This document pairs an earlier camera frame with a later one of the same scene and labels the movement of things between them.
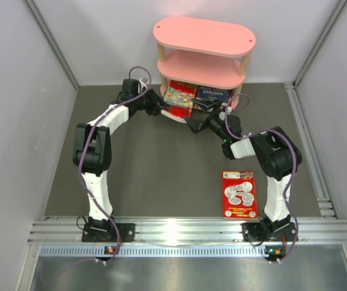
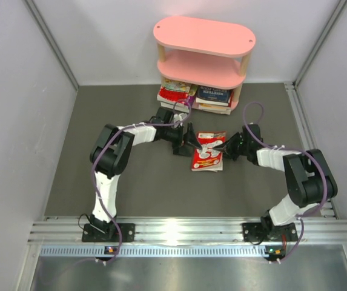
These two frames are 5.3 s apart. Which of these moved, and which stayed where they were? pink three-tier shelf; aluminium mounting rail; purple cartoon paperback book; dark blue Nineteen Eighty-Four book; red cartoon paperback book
Moved: red cartoon paperback book; purple cartoon paperback book
Stayed: pink three-tier shelf; dark blue Nineteen Eighty-Four book; aluminium mounting rail
